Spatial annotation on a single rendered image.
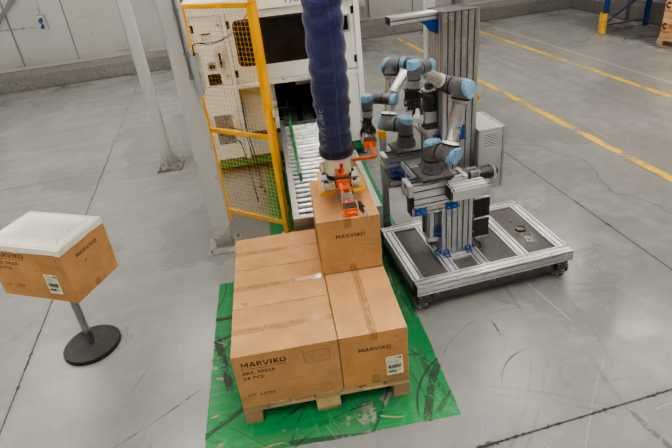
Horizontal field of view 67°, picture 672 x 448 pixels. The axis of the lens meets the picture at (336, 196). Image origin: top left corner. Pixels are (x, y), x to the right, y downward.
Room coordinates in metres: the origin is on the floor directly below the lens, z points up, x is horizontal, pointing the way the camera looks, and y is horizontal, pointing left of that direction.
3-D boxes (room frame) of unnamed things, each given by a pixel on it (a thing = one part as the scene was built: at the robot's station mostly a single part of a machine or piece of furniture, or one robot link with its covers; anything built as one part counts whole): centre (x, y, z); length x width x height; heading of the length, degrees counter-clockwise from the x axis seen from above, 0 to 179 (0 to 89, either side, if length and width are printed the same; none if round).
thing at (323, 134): (3.02, -0.04, 1.78); 0.22 x 0.22 x 1.04
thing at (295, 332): (2.69, 0.23, 0.34); 1.20 x 1.00 x 0.40; 5
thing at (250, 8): (4.33, 0.81, 1.05); 0.87 x 0.10 x 2.10; 57
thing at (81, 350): (2.88, 1.91, 0.31); 0.40 x 0.40 x 0.62
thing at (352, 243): (3.02, -0.04, 0.74); 0.60 x 0.40 x 0.40; 4
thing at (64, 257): (2.88, 1.91, 0.82); 0.60 x 0.40 x 0.40; 71
